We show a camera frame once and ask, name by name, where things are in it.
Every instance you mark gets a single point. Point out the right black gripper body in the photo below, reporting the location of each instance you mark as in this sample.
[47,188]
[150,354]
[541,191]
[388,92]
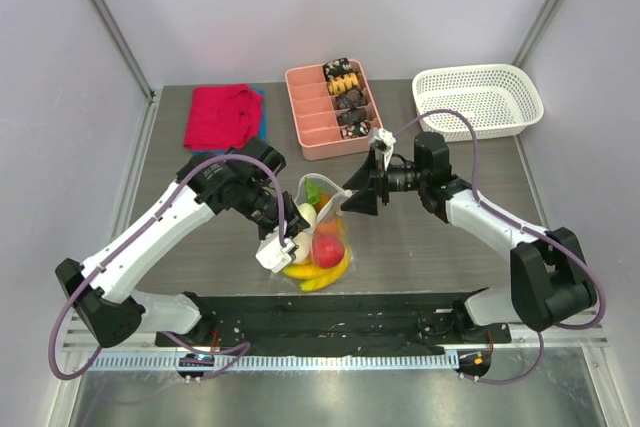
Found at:
[379,183]

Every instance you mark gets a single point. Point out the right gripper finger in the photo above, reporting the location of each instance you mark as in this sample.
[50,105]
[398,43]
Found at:
[364,202]
[371,169]

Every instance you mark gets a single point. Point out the clear polka dot zip bag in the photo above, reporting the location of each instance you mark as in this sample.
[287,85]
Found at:
[338,196]

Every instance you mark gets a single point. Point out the red apple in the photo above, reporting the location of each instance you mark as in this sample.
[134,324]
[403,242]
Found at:
[327,250]

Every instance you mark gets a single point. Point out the white radish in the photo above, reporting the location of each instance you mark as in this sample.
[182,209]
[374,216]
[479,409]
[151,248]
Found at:
[308,199]

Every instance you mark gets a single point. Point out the yellow banana bunch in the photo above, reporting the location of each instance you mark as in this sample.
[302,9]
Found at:
[313,278]

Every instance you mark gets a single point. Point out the orange fruit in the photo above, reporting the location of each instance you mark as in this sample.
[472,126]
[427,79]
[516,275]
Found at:
[327,221]

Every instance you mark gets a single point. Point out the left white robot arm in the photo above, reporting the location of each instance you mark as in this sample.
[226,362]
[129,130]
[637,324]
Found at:
[103,287]

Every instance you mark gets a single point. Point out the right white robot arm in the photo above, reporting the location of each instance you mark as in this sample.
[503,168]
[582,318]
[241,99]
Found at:
[548,282]

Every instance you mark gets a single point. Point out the black white dotted sock roll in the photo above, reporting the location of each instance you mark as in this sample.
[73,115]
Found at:
[356,130]

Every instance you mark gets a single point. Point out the blue folded cloth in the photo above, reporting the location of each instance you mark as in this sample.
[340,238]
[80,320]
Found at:
[262,117]

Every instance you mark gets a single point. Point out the dark floral sock roll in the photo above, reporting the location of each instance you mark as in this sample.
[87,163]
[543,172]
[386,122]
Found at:
[352,116]

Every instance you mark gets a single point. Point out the red folded cloth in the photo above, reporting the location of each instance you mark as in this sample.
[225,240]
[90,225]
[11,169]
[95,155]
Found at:
[222,117]

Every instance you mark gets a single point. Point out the pink divided organizer tray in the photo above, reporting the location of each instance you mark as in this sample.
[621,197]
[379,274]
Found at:
[315,113]

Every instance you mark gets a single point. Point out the dark brown sock roll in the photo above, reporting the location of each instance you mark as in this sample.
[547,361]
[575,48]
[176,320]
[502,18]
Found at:
[351,99]

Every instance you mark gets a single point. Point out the yellow patterned sock roll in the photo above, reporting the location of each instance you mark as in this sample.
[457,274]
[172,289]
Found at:
[342,83]

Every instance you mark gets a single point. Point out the white perforated plastic basket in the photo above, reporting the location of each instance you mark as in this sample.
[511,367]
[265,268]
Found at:
[498,100]

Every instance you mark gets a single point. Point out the black patterned sock roll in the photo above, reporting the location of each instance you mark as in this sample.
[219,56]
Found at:
[337,68]

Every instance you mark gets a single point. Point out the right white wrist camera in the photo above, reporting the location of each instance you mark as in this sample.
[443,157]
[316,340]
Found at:
[383,142]

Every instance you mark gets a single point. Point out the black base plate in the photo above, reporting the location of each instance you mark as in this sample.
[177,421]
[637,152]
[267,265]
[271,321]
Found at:
[335,325]

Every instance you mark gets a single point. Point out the white slotted cable duct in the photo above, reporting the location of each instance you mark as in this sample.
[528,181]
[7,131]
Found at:
[183,361]

